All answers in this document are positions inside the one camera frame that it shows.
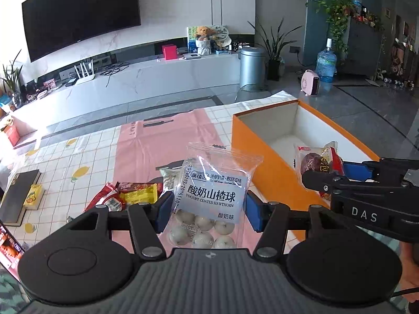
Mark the orange cardboard box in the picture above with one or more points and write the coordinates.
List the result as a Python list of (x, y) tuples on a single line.
[(252, 144)]

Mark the black hardcover book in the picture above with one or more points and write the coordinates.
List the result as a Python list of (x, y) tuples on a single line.
[(18, 196)]

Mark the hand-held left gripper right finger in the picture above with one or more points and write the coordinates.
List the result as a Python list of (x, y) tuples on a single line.
[(253, 212)]

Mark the blue and white picture book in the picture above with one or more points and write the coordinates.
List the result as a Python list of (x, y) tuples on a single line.
[(191, 41)]

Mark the green pothos plant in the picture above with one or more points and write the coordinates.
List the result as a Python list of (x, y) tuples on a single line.
[(337, 14)]

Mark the grey seed snack packet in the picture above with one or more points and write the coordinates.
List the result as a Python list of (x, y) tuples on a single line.
[(168, 178)]

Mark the potted orchid-leaf plant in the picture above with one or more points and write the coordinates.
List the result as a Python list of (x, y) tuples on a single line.
[(11, 78)]

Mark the pink space heater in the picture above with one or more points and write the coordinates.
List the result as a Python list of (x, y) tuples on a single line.
[(311, 83)]

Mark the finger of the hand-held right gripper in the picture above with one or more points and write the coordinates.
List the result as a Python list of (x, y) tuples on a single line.
[(322, 183), (356, 169)]

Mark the black wall television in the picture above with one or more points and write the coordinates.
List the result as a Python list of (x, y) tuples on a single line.
[(81, 16)]

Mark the potted long-leaf plant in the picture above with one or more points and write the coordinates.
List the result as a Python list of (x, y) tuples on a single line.
[(274, 52)]

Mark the yellow and red snack packet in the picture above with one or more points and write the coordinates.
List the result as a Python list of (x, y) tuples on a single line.
[(137, 194)]

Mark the checkered and pink tablecloth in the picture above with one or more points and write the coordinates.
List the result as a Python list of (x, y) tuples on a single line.
[(98, 157)]

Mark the wooden display shelf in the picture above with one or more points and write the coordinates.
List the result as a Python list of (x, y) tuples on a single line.
[(404, 55)]

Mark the person's right hand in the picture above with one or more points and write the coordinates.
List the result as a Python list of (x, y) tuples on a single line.
[(410, 268)]

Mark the small red box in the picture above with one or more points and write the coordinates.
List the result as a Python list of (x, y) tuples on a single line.
[(169, 52)]

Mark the clear packet of white balls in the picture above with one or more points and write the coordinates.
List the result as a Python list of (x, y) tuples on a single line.
[(209, 196)]

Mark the blue water bottle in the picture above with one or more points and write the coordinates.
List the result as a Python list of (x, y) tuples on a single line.
[(326, 63)]

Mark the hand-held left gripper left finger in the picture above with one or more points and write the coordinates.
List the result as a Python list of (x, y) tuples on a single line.
[(163, 214)]

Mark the teddy bear in white bag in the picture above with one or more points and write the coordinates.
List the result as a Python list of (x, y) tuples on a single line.
[(204, 41)]

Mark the silver trash can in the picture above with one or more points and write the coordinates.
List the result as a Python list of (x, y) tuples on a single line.
[(251, 68)]

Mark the phone with lit screen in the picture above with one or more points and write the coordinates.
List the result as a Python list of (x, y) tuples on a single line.
[(8, 248)]

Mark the red and white carton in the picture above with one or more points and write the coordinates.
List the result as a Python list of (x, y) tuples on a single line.
[(13, 134)]

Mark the round paper fan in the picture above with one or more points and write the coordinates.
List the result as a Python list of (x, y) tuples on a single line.
[(221, 34)]

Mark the flat white scale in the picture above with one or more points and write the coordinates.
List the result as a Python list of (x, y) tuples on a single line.
[(190, 55)]

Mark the white router with antennas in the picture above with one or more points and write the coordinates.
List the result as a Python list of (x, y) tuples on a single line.
[(85, 78)]

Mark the white marble television cabinet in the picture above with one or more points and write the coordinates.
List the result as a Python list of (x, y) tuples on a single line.
[(131, 78)]

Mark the red bun snack packet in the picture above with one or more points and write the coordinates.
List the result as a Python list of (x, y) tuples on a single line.
[(311, 163)]

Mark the dark cabinet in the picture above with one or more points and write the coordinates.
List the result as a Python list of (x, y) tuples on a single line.
[(360, 49)]

